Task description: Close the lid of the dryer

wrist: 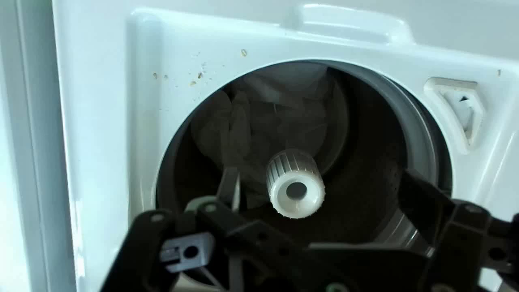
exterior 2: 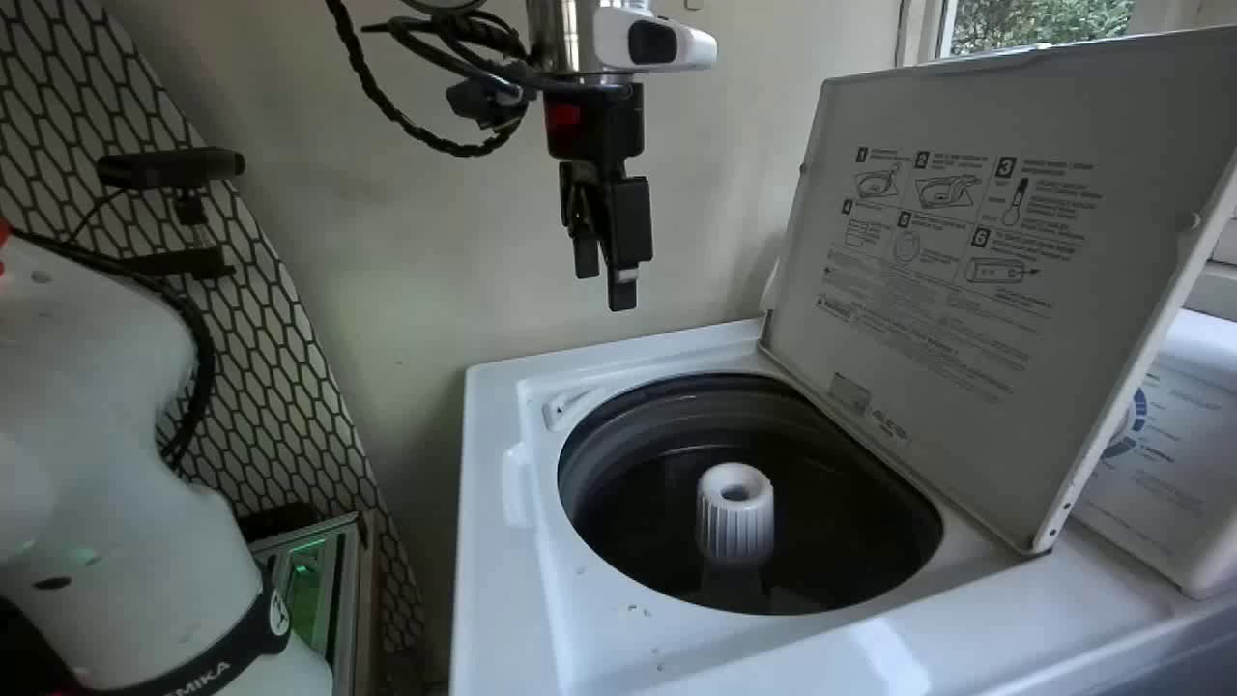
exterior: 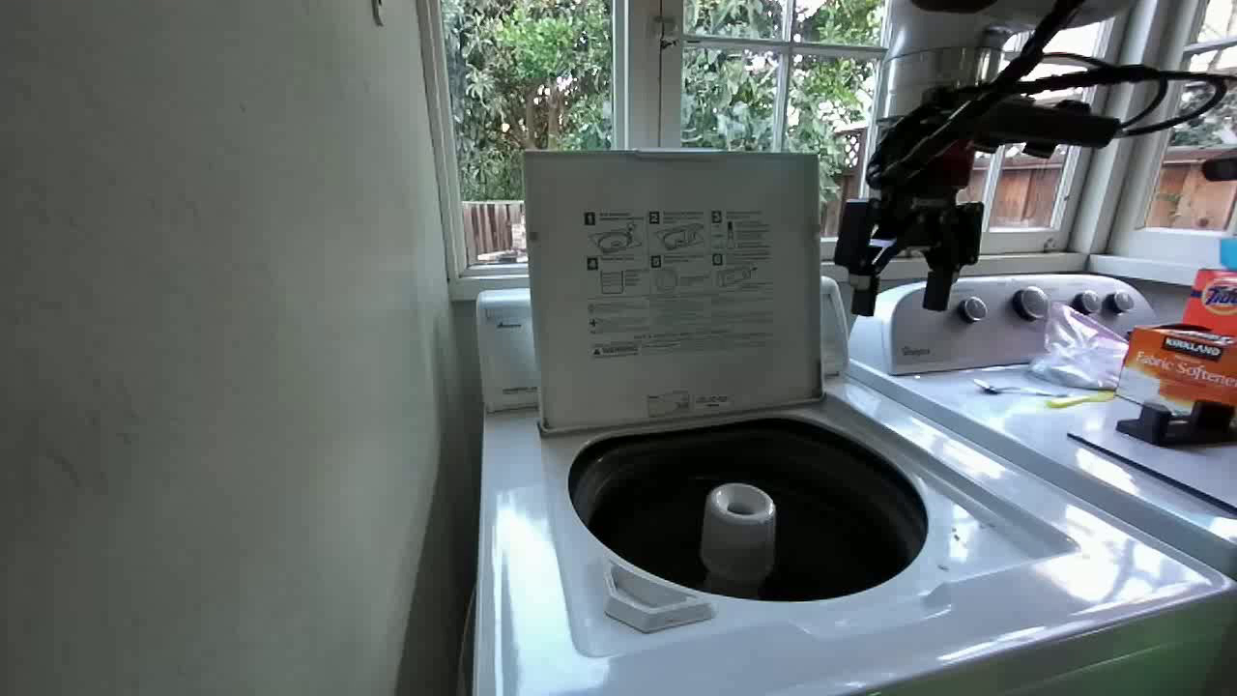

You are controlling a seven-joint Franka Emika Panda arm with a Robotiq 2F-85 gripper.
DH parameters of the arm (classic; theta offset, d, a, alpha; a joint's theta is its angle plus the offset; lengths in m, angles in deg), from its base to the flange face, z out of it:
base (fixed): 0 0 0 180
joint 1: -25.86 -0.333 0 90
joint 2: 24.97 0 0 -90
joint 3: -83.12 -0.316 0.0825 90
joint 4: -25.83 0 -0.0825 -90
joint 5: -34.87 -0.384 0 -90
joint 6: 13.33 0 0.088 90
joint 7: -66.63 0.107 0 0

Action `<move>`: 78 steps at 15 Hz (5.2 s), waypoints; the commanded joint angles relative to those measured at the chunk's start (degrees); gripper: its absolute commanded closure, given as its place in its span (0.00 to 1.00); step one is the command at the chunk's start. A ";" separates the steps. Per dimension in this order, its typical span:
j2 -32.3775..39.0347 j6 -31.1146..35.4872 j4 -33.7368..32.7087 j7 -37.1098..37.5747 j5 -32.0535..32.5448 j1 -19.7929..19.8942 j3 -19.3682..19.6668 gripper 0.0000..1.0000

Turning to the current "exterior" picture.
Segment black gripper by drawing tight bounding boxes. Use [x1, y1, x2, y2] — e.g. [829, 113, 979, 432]
[830, 156, 988, 320]

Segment white washer lid with instructions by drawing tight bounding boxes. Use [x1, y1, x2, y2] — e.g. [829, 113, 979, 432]
[521, 149, 829, 436]

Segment large grey dryer knob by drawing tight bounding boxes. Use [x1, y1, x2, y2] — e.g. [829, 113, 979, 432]
[1009, 284, 1052, 326]

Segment white dryer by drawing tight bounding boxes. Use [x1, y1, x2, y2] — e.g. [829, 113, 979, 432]
[841, 271, 1237, 578]

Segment orange dryer sheet box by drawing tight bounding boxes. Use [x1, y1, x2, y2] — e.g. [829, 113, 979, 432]
[1115, 320, 1237, 414]

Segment brown wooden fence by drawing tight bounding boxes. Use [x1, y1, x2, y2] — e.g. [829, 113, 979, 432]
[460, 120, 1237, 262]

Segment clear plastic bag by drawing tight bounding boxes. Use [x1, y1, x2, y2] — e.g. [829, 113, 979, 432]
[1030, 301, 1133, 392]

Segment yellow small item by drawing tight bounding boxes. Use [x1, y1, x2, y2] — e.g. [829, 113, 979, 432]
[1043, 386, 1122, 414]

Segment dark wash drum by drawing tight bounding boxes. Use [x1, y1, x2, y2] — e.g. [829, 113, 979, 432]
[570, 417, 933, 609]

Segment red box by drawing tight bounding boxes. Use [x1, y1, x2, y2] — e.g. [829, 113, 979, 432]
[1178, 267, 1237, 339]

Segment white washer agitator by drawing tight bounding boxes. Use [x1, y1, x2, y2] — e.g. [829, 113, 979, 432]
[695, 480, 780, 601]

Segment black stand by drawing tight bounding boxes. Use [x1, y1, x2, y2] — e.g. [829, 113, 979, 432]
[1115, 397, 1237, 453]

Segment white bleach dispenser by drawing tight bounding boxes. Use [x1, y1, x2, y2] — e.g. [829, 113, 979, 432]
[601, 560, 717, 640]

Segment white top-load washing machine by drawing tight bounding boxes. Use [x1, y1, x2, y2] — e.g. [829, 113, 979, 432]
[467, 275, 1237, 696]

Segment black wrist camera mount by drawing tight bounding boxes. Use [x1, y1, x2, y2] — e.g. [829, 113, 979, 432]
[866, 85, 1125, 195]

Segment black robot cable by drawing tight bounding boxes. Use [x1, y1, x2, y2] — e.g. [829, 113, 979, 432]
[979, 0, 1232, 149]

